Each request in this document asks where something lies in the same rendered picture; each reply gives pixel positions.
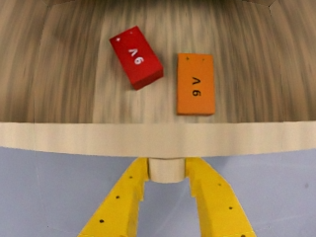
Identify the orange 9v battery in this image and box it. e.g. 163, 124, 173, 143
176, 53, 215, 117

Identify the light wood drawer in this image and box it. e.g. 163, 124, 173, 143
0, 0, 316, 183

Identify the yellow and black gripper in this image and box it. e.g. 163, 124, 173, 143
78, 157, 256, 237

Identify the red 9v battery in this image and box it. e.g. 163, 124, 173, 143
109, 26, 164, 91

